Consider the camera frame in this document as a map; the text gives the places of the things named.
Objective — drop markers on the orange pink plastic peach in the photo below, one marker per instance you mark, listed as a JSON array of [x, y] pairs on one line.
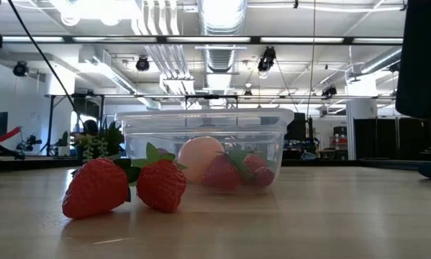
[[199, 158]]

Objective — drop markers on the clear plastic tupperware container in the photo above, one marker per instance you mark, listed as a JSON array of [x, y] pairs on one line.
[[280, 144]]

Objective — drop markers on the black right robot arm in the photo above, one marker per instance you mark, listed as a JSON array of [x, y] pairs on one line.
[[422, 54]]

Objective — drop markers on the black ceiling spot lamp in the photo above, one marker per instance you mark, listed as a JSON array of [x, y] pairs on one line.
[[394, 67], [142, 64], [267, 59], [329, 91], [20, 68]]

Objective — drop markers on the small potted succulent plant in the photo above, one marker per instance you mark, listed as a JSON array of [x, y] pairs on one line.
[[107, 138]]

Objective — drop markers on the white column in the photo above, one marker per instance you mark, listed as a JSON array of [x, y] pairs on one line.
[[360, 129]]

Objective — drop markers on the red and black machine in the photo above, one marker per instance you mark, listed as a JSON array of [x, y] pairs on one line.
[[6, 135]]

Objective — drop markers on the silver ceiling duct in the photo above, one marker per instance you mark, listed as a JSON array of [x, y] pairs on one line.
[[220, 36]]

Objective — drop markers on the black aluminium table frame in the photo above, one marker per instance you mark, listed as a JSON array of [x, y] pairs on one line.
[[344, 163]]

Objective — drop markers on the black partition wall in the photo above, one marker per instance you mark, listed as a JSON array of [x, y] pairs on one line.
[[391, 138]]

